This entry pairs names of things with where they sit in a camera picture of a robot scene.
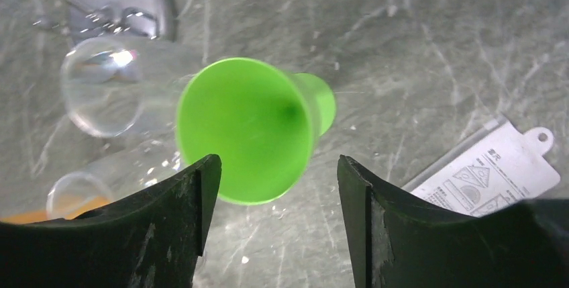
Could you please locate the orange plastic wine glass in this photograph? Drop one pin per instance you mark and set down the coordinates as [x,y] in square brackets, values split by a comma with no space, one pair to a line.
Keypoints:
[35,215]

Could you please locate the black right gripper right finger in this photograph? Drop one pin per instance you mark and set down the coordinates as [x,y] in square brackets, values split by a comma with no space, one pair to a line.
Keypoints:
[396,239]

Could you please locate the green plastic wine glass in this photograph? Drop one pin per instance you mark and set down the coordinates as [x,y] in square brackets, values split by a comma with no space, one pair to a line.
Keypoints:
[263,122]

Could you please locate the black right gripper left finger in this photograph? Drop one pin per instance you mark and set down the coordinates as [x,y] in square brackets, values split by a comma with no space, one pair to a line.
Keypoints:
[152,238]

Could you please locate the chrome wine glass rack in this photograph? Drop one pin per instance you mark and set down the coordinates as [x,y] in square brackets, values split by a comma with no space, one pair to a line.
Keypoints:
[153,19]

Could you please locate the clear stemmed wine glass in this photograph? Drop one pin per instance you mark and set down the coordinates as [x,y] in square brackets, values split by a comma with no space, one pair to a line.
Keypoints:
[113,177]

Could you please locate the clear glass tumbler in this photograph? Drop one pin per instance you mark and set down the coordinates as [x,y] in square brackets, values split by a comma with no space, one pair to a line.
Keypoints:
[124,85]

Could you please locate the white printed package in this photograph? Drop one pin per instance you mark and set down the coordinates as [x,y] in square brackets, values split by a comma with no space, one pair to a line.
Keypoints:
[490,170]

